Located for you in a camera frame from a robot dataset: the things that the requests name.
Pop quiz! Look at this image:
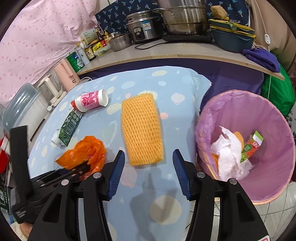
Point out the white foam net wrap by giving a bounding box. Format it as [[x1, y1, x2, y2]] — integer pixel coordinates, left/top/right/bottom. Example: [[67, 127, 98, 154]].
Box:
[[210, 126, 253, 181]]

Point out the small steel lidded pot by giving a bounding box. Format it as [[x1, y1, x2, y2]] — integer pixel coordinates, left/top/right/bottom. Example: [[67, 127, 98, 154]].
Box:
[[108, 33, 132, 52]]

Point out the green white milk carton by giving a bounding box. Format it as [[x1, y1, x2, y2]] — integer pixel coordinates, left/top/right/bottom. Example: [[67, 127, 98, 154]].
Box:
[[51, 108, 83, 147]]

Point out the black induction cooker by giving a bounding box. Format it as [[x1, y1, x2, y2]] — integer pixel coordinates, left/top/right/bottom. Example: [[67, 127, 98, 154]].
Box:
[[162, 33, 212, 44]]

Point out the white dish rack with lid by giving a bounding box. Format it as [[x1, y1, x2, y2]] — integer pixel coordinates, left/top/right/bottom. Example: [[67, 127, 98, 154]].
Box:
[[2, 83, 48, 141]]

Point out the green can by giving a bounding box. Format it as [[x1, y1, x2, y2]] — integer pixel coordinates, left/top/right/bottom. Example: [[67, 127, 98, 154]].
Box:
[[66, 51, 84, 73]]

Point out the white bottle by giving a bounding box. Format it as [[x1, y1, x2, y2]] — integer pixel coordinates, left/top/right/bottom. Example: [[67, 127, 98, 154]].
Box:
[[76, 44, 90, 66]]

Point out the silver rice cooker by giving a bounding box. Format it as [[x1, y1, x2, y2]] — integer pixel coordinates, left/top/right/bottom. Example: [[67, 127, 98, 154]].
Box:
[[125, 10, 164, 44]]

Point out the dark blue basin stack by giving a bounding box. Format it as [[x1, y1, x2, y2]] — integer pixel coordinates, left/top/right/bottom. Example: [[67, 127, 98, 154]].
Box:
[[209, 19, 256, 54]]

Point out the pink floral curtain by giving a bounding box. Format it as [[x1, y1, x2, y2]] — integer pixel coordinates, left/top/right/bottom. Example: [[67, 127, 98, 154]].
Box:
[[1, 1, 97, 107]]

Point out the dark soy sauce bottle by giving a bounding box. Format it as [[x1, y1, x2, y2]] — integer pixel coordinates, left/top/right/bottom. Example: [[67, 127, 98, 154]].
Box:
[[84, 45, 96, 61]]

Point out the blue patterned tablecloth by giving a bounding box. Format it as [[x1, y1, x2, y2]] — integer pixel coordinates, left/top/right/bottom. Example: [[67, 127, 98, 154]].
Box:
[[28, 66, 212, 240]]

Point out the red plastic bag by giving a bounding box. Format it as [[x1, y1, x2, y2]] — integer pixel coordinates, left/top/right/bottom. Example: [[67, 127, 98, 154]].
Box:
[[71, 100, 78, 110]]

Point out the pink white paper cup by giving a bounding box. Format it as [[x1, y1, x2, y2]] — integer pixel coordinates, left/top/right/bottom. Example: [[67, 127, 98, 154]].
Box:
[[74, 89, 109, 113]]

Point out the orange plastic bag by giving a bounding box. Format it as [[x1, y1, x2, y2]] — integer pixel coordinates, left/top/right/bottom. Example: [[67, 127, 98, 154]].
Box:
[[56, 136, 107, 180]]

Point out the brown sponge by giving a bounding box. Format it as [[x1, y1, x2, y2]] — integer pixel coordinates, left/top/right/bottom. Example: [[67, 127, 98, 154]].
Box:
[[210, 5, 228, 20]]

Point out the green plastic bag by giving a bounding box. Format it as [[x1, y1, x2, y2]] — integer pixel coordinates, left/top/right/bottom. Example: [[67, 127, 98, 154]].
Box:
[[260, 64, 295, 118]]

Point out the purple folded cloth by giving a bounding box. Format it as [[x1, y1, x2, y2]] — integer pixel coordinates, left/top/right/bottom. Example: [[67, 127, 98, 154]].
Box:
[[242, 48, 280, 73]]

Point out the wooden counter shelf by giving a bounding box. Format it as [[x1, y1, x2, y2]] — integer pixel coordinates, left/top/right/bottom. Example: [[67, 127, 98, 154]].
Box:
[[77, 40, 285, 80]]

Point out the pink lined trash bin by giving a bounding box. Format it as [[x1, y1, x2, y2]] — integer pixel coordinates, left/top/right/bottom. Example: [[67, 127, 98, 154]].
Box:
[[195, 90, 295, 205]]

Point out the green drink carton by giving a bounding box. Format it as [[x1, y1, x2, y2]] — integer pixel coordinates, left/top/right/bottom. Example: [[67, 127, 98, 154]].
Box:
[[240, 131, 264, 163]]

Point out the pink thermos jug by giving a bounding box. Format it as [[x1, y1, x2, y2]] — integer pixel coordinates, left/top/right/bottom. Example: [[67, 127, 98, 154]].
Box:
[[54, 59, 80, 91]]

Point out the large orange foam net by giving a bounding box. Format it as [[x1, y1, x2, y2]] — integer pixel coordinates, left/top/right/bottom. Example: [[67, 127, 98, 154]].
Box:
[[121, 93, 164, 166]]

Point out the white electric kettle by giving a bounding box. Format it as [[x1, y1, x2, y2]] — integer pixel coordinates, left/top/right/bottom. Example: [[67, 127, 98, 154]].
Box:
[[37, 74, 67, 108]]

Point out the large steel steamer pot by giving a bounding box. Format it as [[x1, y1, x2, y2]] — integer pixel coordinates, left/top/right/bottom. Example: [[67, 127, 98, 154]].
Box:
[[152, 0, 208, 35]]

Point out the yellow food packet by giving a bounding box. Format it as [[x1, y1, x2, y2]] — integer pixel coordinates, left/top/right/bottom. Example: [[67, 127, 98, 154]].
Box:
[[91, 41, 106, 52]]

